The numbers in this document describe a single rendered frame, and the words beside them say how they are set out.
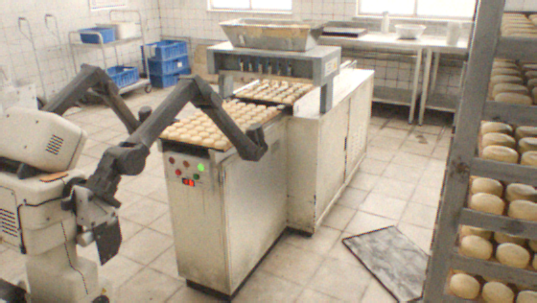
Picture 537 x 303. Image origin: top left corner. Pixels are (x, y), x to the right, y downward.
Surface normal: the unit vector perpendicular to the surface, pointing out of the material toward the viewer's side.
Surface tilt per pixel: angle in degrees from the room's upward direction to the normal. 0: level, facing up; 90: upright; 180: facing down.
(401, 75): 90
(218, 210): 90
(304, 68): 90
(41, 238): 90
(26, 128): 48
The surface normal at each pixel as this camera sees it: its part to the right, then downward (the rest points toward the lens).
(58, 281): -0.43, 0.25
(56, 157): 0.90, 0.17
